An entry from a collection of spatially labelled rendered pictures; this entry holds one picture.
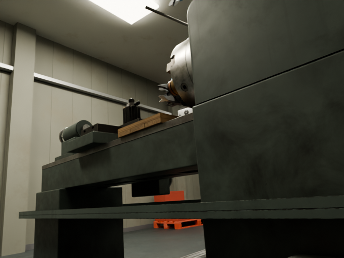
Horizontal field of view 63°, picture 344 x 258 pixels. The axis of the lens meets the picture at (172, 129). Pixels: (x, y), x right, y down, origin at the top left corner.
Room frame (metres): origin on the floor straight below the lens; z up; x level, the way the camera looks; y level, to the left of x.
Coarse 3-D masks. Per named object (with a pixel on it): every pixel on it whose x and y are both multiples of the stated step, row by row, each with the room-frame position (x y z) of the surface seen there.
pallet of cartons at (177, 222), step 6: (174, 192) 6.07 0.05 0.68; (180, 192) 6.19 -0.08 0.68; (156, 198) 6.10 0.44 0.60; (162, 198) 5.95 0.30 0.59; (168, 198) 5.95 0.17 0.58; (174, 198) 6.06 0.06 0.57; (180, 198) 6.18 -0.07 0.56; (156, 222) 6.08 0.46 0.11; (162, 222) 5.93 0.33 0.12; (168, 222) 5.82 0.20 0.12; (174, 222) 5.64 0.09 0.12; (180, 222) 5.62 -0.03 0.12; (186, 222) 6.18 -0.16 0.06; (192, 222) 6.76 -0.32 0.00; (198, 222) 5.93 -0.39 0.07; (180, 228) 5.61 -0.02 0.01
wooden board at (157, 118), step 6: (156, 114) 1.06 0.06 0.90; (162, 114) 1.05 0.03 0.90; (168, 114) 1.08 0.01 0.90; (144, 120) 1.12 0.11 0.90; (150, 120) 1.09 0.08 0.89; (156, 120) 1.06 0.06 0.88; (162, 120) 1.05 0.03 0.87; (168, 120) 1.08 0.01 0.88; (126, 126) 1.21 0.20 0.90; (132, 126) 1.18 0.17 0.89; (138, 126) 1.15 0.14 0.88; (144, 126) 1.12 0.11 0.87; (150, 126) 1.10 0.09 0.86; (120, 132) 1.24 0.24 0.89; (126, 132) 1.21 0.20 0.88; (132, 132) 1.18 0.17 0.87
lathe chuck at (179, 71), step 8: (176, 48) 1.03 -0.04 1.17; (184, 48) 0.98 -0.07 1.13; (176, 56) 1.00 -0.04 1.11; (184, 56) 0.97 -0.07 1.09; (176, 64) 1.00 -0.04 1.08; (184, 64) 0.97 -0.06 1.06; (176, 72) 1.01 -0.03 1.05; (184, 72) 0.98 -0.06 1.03; (176, 80) 1.02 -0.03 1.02; (184, 80) 1.00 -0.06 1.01; (176, 88) 1.04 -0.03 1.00; (192, 88) 1.00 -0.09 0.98; (184, 96) 1.05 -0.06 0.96; (192, 96) 1.03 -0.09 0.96; (192, 104) 1.08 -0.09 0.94
